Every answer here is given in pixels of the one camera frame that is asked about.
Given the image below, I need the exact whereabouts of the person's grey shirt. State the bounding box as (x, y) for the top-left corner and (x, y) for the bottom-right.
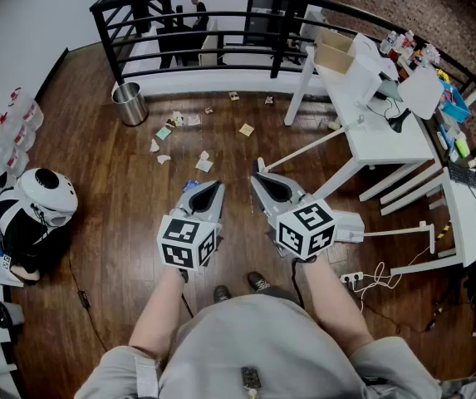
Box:
(73, 293), (444, 399)

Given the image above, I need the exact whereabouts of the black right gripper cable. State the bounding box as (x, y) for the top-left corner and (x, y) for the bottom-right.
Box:
(290, 259), (306, 309)

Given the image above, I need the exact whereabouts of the light green bottle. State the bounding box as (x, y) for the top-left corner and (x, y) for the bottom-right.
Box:
(454, 137), (471, 160)

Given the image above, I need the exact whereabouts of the large white table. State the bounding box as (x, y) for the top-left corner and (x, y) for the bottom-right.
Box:
(283, 35), (437, 204)

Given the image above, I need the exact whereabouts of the group of small bottles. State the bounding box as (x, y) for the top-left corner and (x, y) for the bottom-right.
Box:
(380, 29), (442, 68)

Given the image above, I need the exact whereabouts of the black metal railing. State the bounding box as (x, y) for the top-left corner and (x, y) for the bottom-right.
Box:
(89, 0), (476, 95)

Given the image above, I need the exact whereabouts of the black keyboard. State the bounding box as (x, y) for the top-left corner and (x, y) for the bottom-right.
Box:
(448, 160), (476, 190)

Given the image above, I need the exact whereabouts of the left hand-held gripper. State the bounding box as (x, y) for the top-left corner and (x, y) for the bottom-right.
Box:
(156, 180), (227, 273)

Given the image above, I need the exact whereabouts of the yellow black hazard tape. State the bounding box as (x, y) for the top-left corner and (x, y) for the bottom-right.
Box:
(434, 221), (454, 240)

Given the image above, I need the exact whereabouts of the person's right leg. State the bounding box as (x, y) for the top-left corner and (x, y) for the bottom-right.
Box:
(247, 271), (272, 294)

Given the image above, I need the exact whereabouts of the dark metal chest tag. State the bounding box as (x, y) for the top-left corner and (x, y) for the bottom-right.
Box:
(240, 366), (263, 390)

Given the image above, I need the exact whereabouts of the person's right forearm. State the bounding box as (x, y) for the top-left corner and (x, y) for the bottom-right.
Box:
(297, 255), (375, 342)

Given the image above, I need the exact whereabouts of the person's left forearm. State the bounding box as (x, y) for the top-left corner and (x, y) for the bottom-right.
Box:
(128, 266), (205, 359)

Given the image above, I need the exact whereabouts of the paper litter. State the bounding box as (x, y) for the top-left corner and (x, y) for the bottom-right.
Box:
(149, 91), (276, 195)

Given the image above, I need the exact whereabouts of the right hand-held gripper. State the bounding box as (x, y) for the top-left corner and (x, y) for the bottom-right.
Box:
(249, 172), (339, 264)

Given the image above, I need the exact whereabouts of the person's left leg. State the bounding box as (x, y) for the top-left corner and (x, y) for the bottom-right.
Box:
(213, 284), (233, 305)

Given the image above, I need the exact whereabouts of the white shade desk lamp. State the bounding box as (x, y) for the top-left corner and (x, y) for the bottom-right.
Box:
(388, 66), (445, 135)

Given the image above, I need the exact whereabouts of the blue plastic tray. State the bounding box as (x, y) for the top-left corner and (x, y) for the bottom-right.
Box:
(439, 79), (472, 124)

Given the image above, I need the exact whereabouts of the black power adapter cable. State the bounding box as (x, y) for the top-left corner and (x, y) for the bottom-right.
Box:
(67, 258), (110, 353)

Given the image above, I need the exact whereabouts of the person's leg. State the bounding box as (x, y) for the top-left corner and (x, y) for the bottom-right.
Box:
(213, 284), (233, 305)
(247, 271), (272, 294)

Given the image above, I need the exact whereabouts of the black double door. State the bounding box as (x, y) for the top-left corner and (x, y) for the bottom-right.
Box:
(243, 0), (317, 47)

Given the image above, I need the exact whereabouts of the stainless steel bin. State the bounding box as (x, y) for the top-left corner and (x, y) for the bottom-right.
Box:
(111, 81), (150, 127)

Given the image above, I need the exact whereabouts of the open brown cardboard box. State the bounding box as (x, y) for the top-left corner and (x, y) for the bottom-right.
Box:
(312, 27), (357, 75)

